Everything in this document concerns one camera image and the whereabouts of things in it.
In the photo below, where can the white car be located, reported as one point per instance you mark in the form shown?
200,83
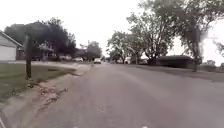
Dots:
97,60

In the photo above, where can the distant group of trees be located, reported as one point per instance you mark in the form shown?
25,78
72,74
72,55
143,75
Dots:
94,49

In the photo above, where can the pale car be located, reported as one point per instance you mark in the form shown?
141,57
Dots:
78,59

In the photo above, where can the grey asphalt road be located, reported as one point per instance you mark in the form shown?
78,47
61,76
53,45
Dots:
133,96

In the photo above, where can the pale concrete driveway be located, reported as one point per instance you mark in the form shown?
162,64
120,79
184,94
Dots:
56,64

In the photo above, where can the row of trees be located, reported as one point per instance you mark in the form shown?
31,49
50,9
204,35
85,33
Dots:
156,30

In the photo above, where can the dark low building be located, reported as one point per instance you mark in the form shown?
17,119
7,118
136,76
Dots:
173,62

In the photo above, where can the dark leafy tree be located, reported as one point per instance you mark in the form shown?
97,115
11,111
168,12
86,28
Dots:
50,36

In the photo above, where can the pile of dead leaves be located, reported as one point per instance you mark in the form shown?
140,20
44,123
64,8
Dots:
50,93

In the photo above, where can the concrete kerb strip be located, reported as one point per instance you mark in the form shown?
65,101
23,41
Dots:
30,100

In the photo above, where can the grass lawn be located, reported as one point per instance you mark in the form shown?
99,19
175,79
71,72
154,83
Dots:
13,78

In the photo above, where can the house with white garage door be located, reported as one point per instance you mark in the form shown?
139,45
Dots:
6,50

